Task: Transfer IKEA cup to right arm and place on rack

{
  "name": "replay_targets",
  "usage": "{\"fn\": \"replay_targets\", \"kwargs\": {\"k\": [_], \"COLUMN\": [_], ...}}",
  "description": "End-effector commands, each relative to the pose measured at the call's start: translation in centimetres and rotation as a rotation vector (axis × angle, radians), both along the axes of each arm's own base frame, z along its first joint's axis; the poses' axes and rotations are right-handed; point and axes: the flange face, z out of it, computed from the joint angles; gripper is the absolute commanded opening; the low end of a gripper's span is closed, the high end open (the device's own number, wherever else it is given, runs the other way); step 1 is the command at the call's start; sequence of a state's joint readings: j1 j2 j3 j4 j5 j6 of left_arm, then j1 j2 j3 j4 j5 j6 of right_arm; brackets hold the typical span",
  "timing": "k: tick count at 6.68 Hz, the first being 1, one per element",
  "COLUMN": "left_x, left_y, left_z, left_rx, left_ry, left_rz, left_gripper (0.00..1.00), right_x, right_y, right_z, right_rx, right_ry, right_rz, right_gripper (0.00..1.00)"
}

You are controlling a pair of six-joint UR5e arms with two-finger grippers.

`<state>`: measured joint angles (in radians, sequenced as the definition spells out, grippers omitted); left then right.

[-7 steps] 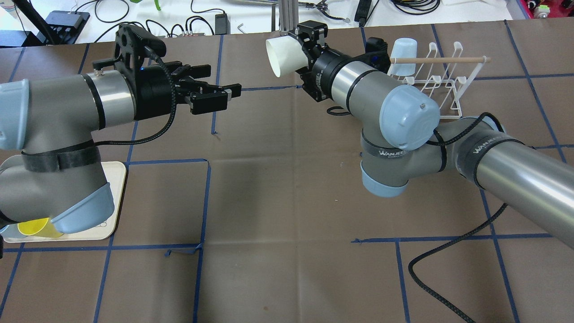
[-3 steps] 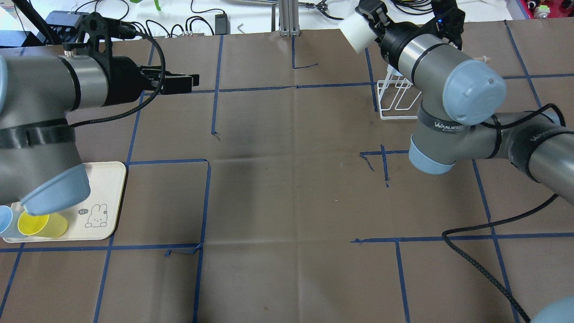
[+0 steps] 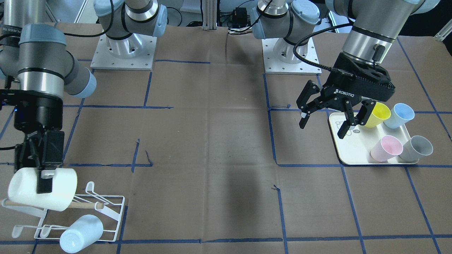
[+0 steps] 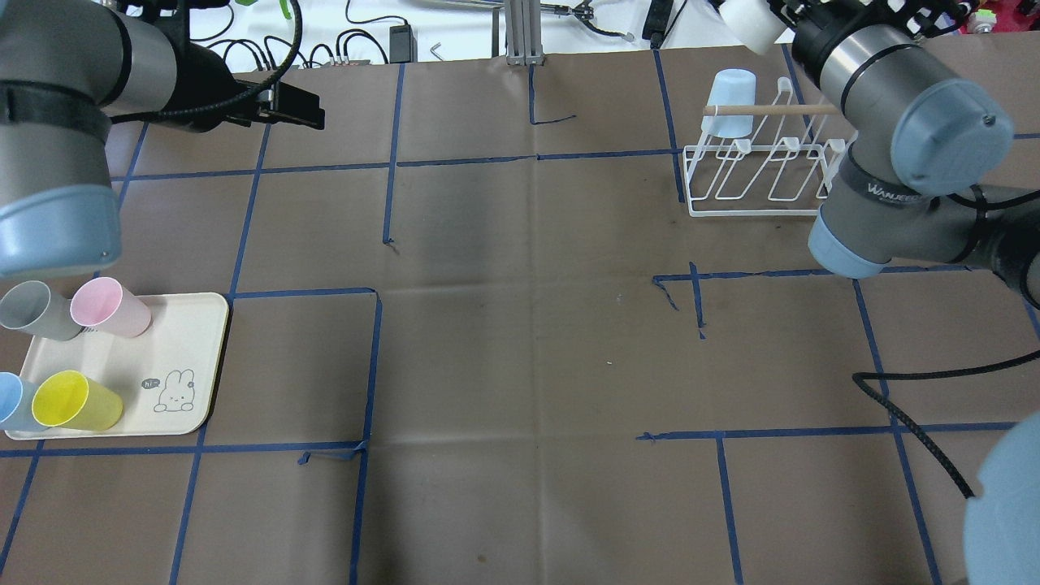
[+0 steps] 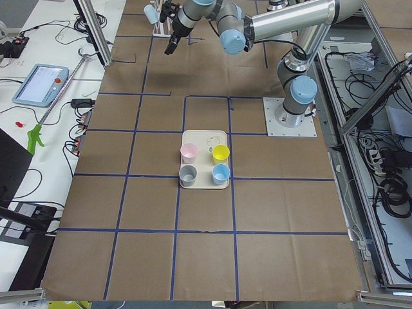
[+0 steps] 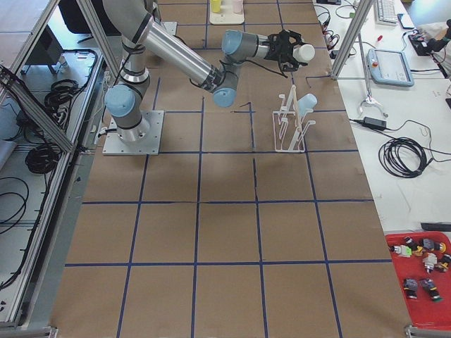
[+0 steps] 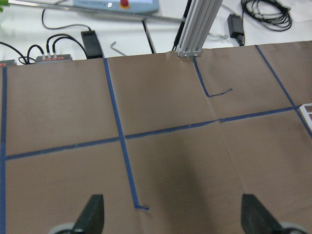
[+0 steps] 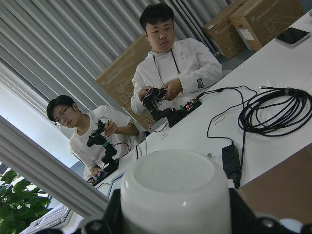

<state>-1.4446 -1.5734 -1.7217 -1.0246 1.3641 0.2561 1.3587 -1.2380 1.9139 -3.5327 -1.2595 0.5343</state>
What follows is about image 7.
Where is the white wire cup rack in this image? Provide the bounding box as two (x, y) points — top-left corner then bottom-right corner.
(299, 103), (312, 130)

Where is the allen key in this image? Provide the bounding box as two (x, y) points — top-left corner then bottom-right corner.
(110, 41), (127, 56)

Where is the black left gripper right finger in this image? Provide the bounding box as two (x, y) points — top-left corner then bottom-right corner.
(241, 194), (283, 234)

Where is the black power adapter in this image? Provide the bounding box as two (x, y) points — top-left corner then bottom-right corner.
(80, 30), (103, 59)

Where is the aluminium frame post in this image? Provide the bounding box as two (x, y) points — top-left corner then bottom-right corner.
(175, 0), (222, 58)

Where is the teach pendant tablet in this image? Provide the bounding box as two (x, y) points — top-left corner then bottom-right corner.
(73, 0), (159, 14)

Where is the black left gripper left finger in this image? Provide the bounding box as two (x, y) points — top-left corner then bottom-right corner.
(72, 194), (105, 234)

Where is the coiled black cable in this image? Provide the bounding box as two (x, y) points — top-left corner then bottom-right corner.
(241, 0), (293, 32)

